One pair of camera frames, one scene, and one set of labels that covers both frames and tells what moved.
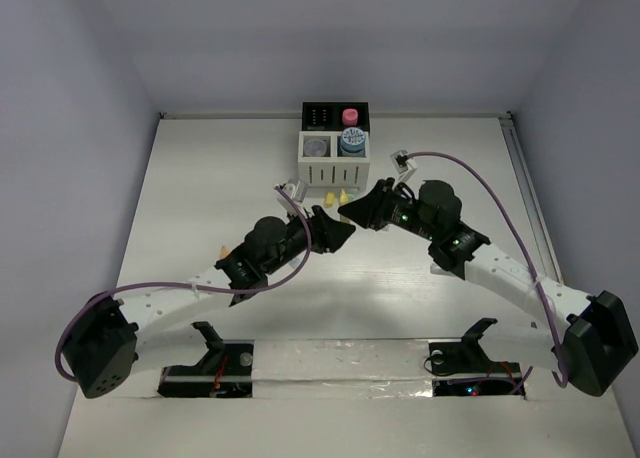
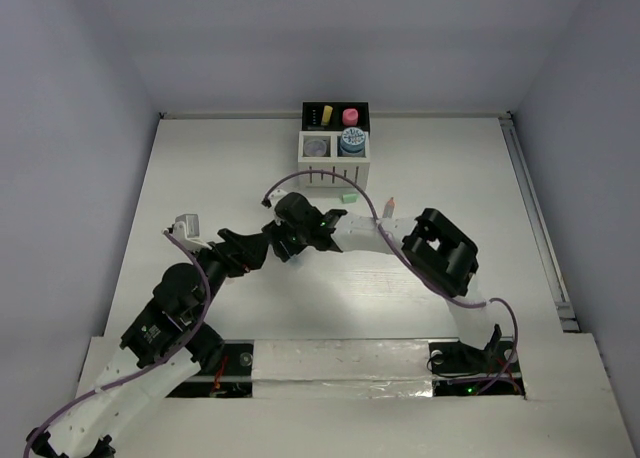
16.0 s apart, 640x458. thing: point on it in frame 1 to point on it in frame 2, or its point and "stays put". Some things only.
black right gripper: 370,211 to 277,228
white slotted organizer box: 332,159 stays put
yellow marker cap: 329,199 to 326,114
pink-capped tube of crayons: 350,117 stays put
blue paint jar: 352,140 stays put
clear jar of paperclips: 315,147 stays put
